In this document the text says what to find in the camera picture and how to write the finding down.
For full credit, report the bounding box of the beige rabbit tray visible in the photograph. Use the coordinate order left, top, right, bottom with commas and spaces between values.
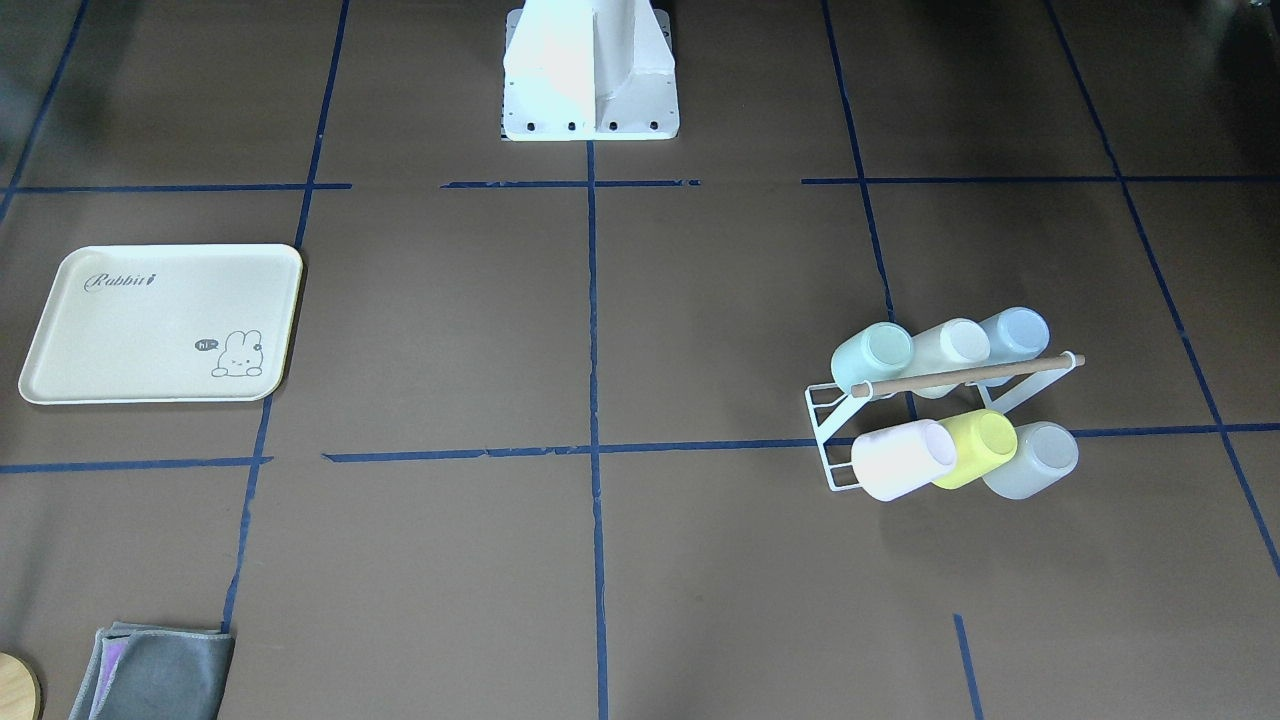
18, 243, 305, 406

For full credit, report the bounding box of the green cup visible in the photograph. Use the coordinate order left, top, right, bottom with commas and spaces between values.
829, 322, 914, 393

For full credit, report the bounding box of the pink cup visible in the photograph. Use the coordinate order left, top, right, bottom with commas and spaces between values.
851, 419, 957, 502

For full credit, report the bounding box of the beige cup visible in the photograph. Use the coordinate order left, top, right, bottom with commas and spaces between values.
902, 318, 991, 377

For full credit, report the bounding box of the yellow cup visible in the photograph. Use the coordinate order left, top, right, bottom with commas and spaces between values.
932, 409, 1018, 489

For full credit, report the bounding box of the blue cup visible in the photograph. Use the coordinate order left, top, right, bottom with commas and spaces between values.
979, 307, 1051, 365

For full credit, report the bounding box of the grey cup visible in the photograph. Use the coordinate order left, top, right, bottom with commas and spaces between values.
982, 421, 1079, 500

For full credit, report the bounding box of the grey folded cloth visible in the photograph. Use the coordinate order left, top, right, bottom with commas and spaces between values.
69, 621, 236, 719

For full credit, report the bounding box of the wooden mug tree stand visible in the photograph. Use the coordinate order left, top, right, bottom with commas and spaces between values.
0, 652, 44, 720

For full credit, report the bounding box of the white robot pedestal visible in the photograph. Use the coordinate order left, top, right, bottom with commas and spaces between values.
500, 1, 681, 142

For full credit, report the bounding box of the white wire cup rack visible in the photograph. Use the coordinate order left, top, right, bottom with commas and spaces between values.
804, 351, 1087, 492

